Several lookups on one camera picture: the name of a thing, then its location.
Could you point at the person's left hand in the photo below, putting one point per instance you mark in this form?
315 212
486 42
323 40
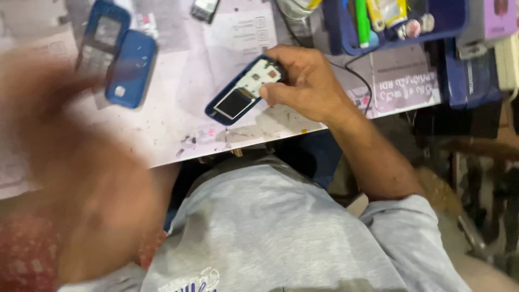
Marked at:
36 89

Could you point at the yellow glue tube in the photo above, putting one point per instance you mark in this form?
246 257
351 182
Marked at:
387 12

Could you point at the blue phone body with screen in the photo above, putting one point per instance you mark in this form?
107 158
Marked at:
239 97

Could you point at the grey t-shirt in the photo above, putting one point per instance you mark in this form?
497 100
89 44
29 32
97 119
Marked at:
267 235

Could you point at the green marker pen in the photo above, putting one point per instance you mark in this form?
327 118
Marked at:
362 22

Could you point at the dark blue box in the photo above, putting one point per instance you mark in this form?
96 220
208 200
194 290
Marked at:
470 81

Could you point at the white plastic device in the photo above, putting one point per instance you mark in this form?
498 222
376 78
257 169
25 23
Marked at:
509 61

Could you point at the purple box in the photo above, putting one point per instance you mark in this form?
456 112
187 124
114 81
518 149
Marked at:
496 20

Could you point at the person's right hand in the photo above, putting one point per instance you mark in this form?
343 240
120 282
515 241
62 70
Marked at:
312 85

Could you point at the red patterned cloth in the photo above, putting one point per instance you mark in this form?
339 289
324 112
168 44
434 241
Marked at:
24 255

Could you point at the blue phone back cover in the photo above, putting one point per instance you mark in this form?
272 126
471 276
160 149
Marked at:
131 67

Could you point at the small white red item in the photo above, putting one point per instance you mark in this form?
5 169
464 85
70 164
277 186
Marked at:
146 24

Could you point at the printed pink paper card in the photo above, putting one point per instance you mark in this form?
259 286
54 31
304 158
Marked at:
405 87

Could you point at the blue phone front cover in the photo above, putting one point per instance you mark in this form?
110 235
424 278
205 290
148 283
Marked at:
103 36

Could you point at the small dark phone part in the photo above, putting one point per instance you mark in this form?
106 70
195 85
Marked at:
204 9

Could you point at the blue plastic tray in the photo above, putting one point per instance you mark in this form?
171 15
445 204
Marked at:
438 24

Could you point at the printed white paper sheet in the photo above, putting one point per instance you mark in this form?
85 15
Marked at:
194 73

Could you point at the clear plastic bag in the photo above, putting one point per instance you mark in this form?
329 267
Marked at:
298 7

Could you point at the round white pink caps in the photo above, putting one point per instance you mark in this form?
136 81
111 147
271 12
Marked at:
413 27

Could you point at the blue phone cover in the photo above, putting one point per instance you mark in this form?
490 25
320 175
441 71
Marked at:
103 36
131 67

